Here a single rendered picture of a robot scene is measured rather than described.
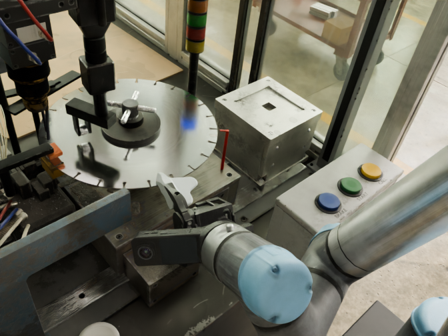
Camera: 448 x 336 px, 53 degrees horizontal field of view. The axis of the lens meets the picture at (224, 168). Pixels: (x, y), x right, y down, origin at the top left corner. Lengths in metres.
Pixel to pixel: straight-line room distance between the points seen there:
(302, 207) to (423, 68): 0.35
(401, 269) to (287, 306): 1.56
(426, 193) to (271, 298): 0.19
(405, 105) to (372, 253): 0.46
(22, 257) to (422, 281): 1.68
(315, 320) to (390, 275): 1.43
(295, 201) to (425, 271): 1.31
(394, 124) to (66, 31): 1.10
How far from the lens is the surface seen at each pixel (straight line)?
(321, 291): 0.60
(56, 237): 0.65
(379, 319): 0.92
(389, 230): 0.54
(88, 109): 0.78
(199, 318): 0.84
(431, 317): 0.67
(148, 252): 0.64
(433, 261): 2.14
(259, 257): 0.50
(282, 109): 1.05
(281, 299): 0.49
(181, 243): 0.63
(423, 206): 0.51
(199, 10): 1.02
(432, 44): 0.92
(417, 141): 2.75
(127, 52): 1.50
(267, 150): 0.97
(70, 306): 0.85
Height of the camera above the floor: 1.49
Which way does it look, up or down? 43 degrees down
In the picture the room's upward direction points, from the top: 8 degrees clockwise
